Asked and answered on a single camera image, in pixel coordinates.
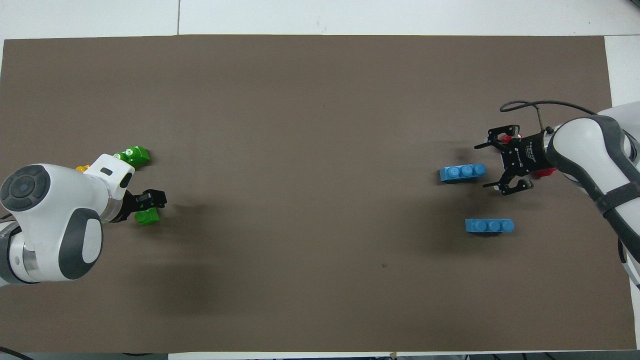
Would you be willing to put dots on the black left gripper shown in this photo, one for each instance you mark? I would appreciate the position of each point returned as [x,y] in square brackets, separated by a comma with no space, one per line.
[131,204]

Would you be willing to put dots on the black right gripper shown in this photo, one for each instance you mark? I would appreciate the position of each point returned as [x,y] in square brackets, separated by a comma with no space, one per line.
[525,154]

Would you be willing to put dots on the plain green two-stud block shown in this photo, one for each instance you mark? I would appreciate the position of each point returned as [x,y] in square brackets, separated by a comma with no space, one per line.
[148,217]

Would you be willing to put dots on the blue three-stud block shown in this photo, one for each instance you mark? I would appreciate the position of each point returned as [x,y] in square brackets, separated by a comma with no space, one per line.
[490,226]
[462,172]

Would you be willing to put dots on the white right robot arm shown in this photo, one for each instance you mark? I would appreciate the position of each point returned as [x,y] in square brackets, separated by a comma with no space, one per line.
[595,155]

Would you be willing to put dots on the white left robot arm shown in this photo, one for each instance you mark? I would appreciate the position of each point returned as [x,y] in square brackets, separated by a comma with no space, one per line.
[55,220]

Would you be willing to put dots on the red single-stud block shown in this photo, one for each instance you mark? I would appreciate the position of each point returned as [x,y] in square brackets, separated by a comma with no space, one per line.
[545,173]
[507,138]

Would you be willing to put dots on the green block with white-marked studs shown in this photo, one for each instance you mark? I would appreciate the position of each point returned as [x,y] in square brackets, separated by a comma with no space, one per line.
[136,155]

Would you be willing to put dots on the yellow two-stud block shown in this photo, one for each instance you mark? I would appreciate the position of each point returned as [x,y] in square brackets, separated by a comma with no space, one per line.
[82,168]

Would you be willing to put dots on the brown table mat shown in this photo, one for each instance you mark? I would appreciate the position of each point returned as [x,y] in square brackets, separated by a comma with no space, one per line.
[320,125]

